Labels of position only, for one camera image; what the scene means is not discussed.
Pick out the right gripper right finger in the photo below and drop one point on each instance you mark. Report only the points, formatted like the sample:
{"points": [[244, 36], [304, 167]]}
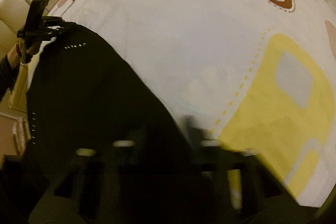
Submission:
{"points": [[237, 187]]}

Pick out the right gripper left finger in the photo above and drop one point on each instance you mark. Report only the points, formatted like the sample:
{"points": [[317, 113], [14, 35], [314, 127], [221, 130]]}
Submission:
{"points": [[86, 192]]}

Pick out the patterned white bed sheet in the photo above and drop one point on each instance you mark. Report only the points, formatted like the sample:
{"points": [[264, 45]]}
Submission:
{"points": [[255, 74]]}

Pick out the black pants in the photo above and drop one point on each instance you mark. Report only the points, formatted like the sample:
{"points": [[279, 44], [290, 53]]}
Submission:
{"points": [[85, 95]]}

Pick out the person's left hand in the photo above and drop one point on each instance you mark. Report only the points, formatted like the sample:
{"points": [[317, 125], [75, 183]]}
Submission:
{"points": [[19, 52]]}

